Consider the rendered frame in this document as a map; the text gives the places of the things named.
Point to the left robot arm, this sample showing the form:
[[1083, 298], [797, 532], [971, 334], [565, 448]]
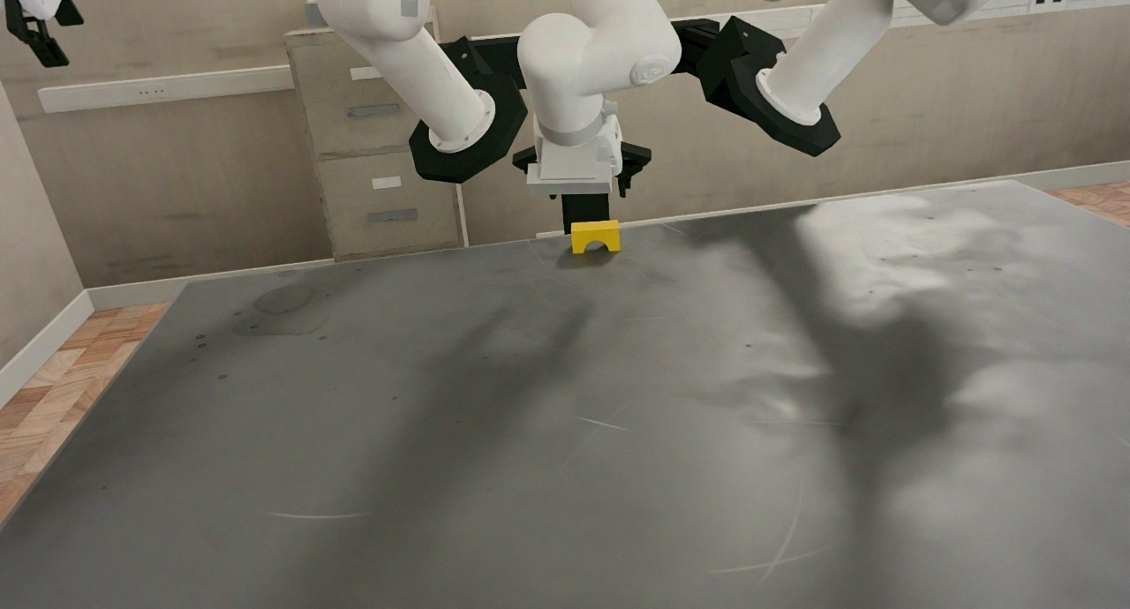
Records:
[[569, 63]]

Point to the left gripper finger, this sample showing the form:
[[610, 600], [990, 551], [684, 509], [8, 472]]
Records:
[[633, 159], [525, 157]]

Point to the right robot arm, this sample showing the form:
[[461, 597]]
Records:
[[416, 68]]

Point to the yellow arch block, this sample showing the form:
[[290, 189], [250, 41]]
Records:
[[605, 231]]

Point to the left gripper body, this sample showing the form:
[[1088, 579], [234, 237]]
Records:
[[608, 146]]

